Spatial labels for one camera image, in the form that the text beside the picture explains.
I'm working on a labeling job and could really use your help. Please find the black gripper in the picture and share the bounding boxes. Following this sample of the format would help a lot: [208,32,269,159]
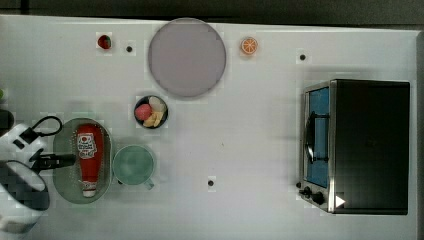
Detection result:
[29,150,76,173]

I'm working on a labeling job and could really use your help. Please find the red ketchup bottle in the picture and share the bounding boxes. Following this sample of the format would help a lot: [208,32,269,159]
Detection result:
[76,124,104,198]

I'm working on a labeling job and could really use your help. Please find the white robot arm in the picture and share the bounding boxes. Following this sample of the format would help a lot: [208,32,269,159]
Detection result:
[0,124,76,240]

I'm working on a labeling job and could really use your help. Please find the green oval strainer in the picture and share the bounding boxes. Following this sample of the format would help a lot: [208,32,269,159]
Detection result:
[53,118,113,204]

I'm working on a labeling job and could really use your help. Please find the black round pot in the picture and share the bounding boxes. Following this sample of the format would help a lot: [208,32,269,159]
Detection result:
[0,109,14,131]

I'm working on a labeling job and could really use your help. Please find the green mug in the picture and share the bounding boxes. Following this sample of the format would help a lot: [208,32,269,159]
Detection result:
[112,145,156,190]

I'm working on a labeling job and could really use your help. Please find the dark bowl of toy food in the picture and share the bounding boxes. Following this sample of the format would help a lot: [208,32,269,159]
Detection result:
[133,95,168,129]

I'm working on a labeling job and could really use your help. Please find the lilac round plate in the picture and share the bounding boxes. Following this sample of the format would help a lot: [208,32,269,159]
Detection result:
[148,18,226,97]

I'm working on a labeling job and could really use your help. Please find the orange slice toy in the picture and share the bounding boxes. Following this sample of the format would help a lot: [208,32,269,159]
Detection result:
[240,37,258,55]

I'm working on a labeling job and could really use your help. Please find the silver black toaster oven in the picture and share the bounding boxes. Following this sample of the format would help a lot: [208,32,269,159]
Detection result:
[296,79,410,215]

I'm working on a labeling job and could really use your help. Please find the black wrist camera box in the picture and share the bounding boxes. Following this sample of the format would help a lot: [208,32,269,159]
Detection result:
[19,128,39,144]

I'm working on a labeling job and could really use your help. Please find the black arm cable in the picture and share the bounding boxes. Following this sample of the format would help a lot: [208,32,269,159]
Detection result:
[31,115,63,138]

